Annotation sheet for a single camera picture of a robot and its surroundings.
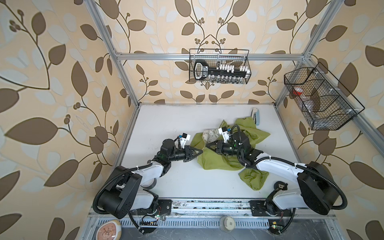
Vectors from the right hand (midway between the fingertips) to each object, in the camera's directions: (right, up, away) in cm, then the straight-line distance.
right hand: (206, 147), depth 78 cm
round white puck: (+7, -29, -16) cm, 34 cm away
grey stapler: (+39, +18, +33) cm, 54 cm away
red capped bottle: (+50, +30, +3) cm, 59 cm away
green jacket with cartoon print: (+4, -8, +6) cm, 11 cm away
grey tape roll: (-31, -20, +1) cm, 37 cm away
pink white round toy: (-44, -36, -11) cm, 58 cm away
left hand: (-2, -3, -1) cm, 3 cm away
